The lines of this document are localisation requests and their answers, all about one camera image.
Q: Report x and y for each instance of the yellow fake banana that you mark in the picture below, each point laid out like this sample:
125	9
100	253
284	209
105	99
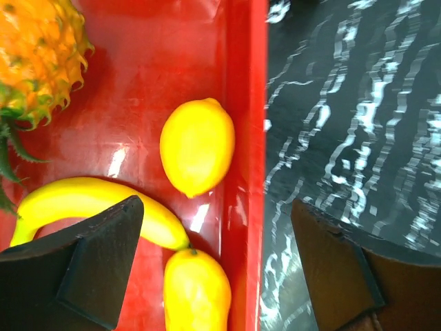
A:
84	197

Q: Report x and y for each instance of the yellow orange fake mango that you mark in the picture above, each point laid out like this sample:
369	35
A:
196	292

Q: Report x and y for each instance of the red plastic bin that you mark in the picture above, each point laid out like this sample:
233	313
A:
150	57

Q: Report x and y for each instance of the yellow fake lemon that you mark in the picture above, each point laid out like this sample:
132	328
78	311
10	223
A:
197	145

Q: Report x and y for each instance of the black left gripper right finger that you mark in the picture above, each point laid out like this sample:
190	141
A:
359	281

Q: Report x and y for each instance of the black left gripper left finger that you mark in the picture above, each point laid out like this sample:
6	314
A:
73	279

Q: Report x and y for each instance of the orange fake carrot piece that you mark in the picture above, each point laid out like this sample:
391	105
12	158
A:
43	47

